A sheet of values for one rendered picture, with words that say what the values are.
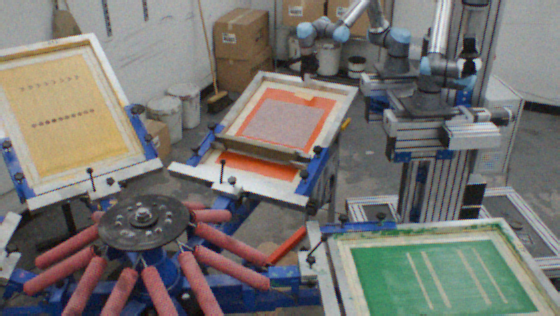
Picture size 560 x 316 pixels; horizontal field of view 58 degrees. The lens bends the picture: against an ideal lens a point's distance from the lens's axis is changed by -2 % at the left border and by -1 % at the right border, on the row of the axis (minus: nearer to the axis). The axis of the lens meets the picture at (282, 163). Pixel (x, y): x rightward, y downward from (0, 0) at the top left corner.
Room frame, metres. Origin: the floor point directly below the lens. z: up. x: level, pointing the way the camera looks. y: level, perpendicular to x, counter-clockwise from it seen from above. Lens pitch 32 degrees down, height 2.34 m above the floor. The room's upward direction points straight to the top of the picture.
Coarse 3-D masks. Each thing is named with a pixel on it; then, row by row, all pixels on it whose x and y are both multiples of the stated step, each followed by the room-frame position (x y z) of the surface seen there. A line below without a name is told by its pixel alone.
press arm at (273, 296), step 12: (312, 288) 1.39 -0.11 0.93; (336, 288) 1.40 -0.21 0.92; (228, 300) 1.33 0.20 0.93; (240, 300) 1.33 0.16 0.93; (264, 300) 1.33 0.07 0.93; (276, 300) 1.34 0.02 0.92; (288, 300) 1.35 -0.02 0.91; (300, 300) 1.35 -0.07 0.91; (312, 300) 1.35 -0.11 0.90; (228, 312) 1.32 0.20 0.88; (240, 312) 1.32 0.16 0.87
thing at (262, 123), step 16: (272, 96) 2.54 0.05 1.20; (288, 96) 2.53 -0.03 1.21; (256, 112) 2.42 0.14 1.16; (272, 112) 2.41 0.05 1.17; (288, 112) 2.40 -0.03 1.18; (240, 128) 2.31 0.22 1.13; (256, 128) 2.30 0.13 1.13; (272, 128) 2.29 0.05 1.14; (240, 160) 2.09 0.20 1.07; (256, 160) 2.08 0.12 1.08
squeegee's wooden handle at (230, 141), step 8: (224, 136) 2.13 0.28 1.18; (232, 136) 2.12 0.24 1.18; (224, 144) 2.13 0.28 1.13; (232, 144) 2.11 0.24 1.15; (240, 144) 2.09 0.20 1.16; (248, 144) 2.07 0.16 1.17; (256, 144) 2.05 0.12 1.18; (264, 144) 2.05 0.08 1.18; (248, 152) 2.09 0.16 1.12; (256, 152) 2.06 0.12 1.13; (264, 152) 2.04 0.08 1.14; (272, 152) 2.02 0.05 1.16; (280, 152) 2.00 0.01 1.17; (288, 152) 1.98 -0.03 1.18; (280, 160) 2.01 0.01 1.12; (288, 160) 1.99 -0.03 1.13; (296, 160) 2.00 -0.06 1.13
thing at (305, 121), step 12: (300, 108) 2.42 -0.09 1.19; (312, 108) 2.41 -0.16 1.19; (324, 108) 2.40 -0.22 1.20; (288, 120) 2.34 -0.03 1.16; (300, 120) 2.33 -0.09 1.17; (312, 120) 2.32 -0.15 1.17; (324, 120) 2.31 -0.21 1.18; (288, 132) 2.25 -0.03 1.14; (300, 132) 2.24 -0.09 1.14; (312, 132) 2.23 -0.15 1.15; (276, 144) 2.17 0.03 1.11; (288, 144) 2.16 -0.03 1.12; (300, 144) 2.16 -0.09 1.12; (312, 144) 2.15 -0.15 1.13; (264, 168) 2.02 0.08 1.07; (276, 168) 2.02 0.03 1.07; (288, 168) 2.01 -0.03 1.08; (288, 180) 1.94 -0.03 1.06
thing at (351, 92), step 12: (264, 72) 2.71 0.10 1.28; (252, 84) 2.61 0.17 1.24; (288, 84) 2.62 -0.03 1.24; (300, 84) 2.59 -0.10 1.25; (312, 84) 2.56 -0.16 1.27; (324, 84) 2.54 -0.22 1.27; (336, 84) 2.53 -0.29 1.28; (348, 96) 2.42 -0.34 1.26; (240, 108) 2.44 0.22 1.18; (348, 108) 2.34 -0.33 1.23; (228, 120) 2.34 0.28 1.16; (336, 120) 2.25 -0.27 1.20; (336, 132) 2.18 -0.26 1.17; (324, 144) 2.10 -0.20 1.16; (204, 156) 2.11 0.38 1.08; (204, 168) 2.02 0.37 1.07; (216, 168) 2.01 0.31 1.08; (252, 180) 1.92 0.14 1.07; (264, 180) 1.91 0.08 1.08
